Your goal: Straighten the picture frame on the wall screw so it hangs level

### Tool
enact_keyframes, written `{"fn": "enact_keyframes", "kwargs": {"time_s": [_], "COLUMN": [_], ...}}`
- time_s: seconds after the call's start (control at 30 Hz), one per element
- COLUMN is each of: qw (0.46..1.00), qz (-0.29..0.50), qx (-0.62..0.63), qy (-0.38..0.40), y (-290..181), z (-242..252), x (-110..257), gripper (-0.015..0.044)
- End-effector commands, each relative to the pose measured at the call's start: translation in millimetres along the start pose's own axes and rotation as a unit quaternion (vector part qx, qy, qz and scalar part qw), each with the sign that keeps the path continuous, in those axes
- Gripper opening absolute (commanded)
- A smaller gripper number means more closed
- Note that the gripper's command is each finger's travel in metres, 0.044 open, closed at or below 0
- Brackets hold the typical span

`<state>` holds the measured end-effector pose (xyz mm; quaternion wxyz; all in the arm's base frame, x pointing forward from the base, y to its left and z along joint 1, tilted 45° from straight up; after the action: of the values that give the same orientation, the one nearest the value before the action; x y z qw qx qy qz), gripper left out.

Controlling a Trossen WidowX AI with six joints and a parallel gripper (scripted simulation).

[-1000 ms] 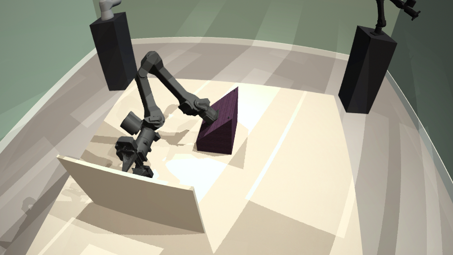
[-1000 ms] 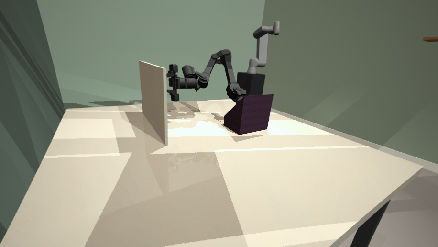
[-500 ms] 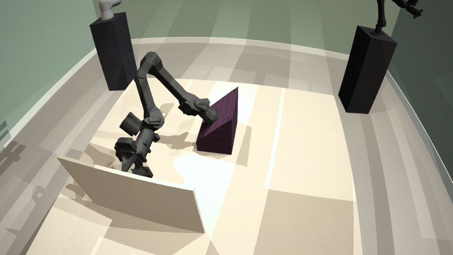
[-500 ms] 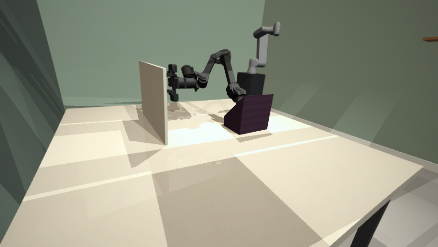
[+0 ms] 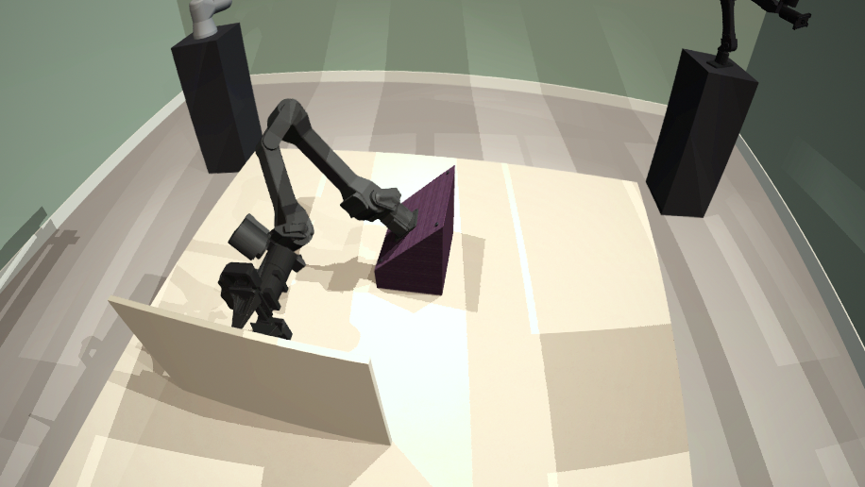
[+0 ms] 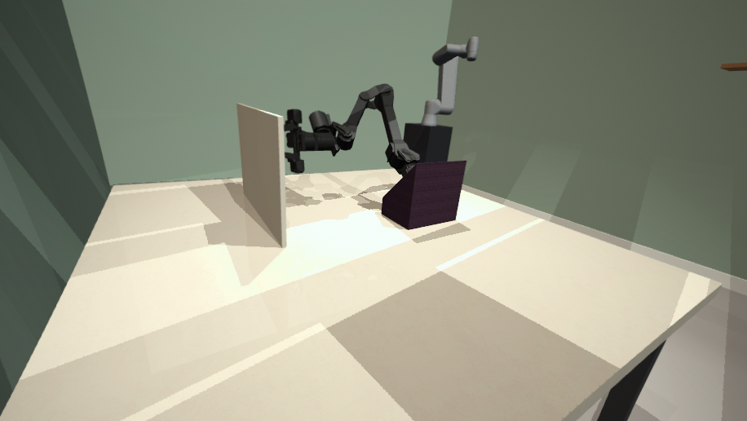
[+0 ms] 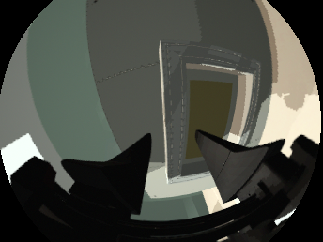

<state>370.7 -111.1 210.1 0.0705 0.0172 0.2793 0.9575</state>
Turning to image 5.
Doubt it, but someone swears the beige flat board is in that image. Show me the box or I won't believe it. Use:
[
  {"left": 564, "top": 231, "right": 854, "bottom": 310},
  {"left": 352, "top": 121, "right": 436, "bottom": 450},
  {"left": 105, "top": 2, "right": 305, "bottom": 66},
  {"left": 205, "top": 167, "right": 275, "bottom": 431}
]
[{"left": 108, "top": 294, "right": 392, "bottom": 445}]

